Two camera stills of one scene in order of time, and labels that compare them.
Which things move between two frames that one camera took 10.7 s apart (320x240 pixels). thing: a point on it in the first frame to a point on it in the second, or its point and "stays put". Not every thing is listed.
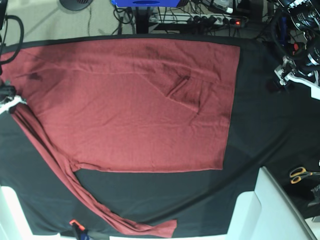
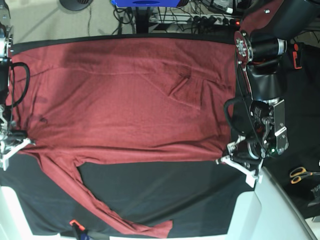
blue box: x=147 y=3 stays put
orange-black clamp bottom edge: x=81 y=230 stays put
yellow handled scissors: x=297 y=173 stays put
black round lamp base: x=76 y=5 stays put
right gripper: x=288 y=70 to x=247 y=157
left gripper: x=9 y=102 to x=11 y=141
